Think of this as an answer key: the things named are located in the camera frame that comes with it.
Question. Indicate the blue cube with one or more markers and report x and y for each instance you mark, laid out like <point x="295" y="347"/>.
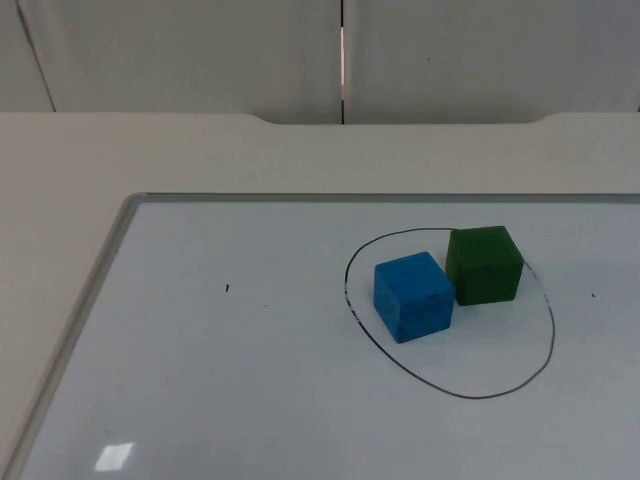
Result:
<point x="410" y="295"/>

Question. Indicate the green cube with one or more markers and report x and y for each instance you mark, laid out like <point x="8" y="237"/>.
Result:
<point x="485" y="265"/>

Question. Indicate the grey-framed whiteboard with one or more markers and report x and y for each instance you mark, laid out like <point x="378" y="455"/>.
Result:
<point x="200" y="350"/>

